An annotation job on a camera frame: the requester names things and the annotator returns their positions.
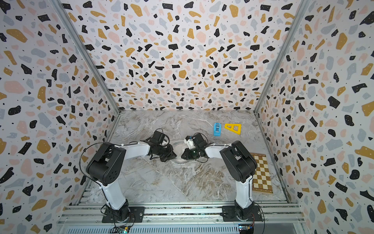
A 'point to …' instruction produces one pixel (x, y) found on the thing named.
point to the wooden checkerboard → (261, 182)
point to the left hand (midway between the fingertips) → (179, 154)
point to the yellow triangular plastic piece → (234, 127)
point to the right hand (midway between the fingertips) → (183, 156)
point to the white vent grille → (157, 229)
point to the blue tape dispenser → (217, 129)
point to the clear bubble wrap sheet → (178, 180)
